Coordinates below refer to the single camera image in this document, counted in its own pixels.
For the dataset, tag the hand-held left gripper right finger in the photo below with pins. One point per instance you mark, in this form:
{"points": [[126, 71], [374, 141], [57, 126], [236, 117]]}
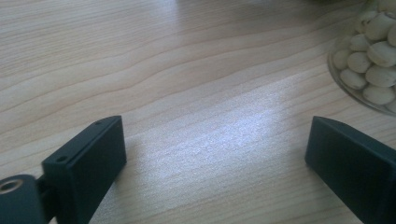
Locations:
{"points": [[351, 165]]}

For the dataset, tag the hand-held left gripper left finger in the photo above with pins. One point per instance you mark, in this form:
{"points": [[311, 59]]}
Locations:
{"points": [[90, 161]]}

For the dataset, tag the glass jar with pale nuts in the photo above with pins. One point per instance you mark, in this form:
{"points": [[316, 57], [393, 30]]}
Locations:
{"points": [[376, 53]]}

